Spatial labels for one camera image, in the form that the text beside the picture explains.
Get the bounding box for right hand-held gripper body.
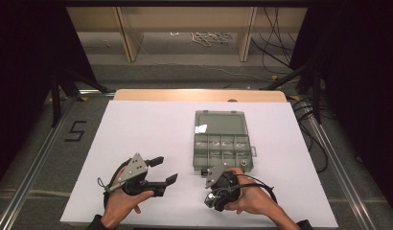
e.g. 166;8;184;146
204;163;246;203

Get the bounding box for person's left hand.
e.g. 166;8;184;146
101;166;156;230

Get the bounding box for black metal stand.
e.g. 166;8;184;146
260;60;324;126
50;67;116;128

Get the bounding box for black hanging cables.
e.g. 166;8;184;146
250;7;298;77

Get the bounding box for right hand-held gripper cable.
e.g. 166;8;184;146
231;173;279;205

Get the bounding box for white paper sheet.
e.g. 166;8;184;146
59;100;339;229

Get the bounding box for black floor cables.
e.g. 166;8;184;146
291;95;330;174

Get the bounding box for person's right hand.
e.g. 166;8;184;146
223;166;281;216

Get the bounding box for clear plastic compartment box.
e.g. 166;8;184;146
192;109;258;177

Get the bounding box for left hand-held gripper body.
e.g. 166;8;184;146
104;152;167;197

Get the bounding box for dark curtain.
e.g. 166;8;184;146
0;0;99;190
289;0;393;219

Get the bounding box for white rope pile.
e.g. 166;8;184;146
190;31;233;48

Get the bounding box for aluminium floor rail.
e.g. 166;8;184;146
307;113;380;230
0;89;116;230

